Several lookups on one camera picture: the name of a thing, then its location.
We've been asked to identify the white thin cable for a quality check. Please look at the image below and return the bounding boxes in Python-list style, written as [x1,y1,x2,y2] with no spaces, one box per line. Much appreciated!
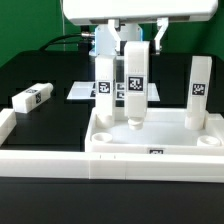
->
[61,13,66,52]

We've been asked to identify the white U-shaped fence frame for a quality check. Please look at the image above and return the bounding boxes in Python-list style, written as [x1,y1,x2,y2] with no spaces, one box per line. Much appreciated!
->
[0,108,224,184]

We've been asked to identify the black cables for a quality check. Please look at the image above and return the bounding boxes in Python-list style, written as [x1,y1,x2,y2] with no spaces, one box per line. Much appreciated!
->
[39,31,96,52]

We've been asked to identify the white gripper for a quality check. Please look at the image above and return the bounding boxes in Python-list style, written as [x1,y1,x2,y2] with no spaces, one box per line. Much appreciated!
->
[63,0,218,56]

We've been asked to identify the white marker sheet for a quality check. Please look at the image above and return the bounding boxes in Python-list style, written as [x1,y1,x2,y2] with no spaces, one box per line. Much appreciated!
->
[67,82,160,102]

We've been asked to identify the white desk tabletop tray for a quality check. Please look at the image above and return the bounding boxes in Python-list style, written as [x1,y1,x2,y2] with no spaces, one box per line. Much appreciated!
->
[85,107,224,156]

